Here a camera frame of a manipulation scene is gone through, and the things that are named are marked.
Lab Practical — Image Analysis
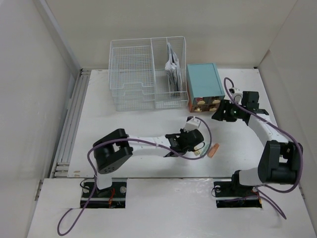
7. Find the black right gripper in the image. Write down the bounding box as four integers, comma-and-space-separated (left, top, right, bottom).
211, 99, 246, 122

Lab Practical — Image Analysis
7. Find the grey small eraser stick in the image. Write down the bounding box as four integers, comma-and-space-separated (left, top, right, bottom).
194, 147, 202, 156

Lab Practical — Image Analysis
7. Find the grey setup guide booklet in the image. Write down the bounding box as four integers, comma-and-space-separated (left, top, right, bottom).
165, 43, 182, 92

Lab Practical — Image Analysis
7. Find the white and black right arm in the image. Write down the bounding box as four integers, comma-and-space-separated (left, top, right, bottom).
212, 87, 303, 195

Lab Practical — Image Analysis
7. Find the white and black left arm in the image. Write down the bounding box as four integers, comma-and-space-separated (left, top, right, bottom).
90, 128, 204, 197

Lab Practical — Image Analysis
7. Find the green highlighter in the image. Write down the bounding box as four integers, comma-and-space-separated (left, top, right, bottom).
200, 147, 211, 158

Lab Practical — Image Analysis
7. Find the orange highlighter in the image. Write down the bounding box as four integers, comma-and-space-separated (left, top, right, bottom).
207, 143, 219, 158

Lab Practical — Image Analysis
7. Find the teal mini drawer cabinet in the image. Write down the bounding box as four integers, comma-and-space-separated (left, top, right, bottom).
186, 63, 225, 113

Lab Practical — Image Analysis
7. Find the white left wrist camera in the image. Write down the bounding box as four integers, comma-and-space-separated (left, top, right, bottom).
183, 117, 201, 132

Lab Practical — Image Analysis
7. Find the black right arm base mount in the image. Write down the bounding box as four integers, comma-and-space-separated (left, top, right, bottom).
212, 179, 262, 208

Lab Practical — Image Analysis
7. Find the white wire mesh organizer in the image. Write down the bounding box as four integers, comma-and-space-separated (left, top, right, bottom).
108, 36, 189, 112

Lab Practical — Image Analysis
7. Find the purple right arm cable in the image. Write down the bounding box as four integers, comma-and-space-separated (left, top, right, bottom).
224, 77, 304, 220

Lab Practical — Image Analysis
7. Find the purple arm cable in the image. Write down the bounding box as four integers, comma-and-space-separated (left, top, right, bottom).
57, 116, 213, 236
224, 77, 304, 220

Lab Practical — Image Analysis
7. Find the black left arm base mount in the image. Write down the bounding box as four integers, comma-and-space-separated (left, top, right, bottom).
80, 178, 127, 209

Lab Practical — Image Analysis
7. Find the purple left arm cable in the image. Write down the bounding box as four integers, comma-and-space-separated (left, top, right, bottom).
57, 116, 213, 236

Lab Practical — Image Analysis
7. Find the aluminium rail frame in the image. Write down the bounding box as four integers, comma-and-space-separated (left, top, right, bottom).
48, 69, 91, 179

